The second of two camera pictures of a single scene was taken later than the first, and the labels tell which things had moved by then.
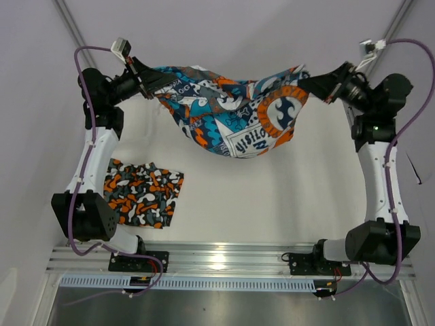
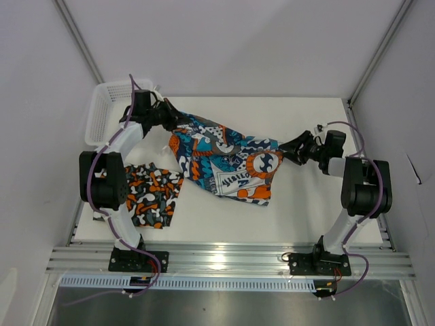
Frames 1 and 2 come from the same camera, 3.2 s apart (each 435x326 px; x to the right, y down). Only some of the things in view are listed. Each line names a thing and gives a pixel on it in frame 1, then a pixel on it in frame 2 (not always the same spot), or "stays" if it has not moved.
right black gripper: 336,85 → 304,148
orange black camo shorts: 143,194 stays
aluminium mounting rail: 219,260 stays
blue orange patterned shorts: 234,119 → 225,162
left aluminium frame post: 73,29 stays
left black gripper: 138,79 → 163,113
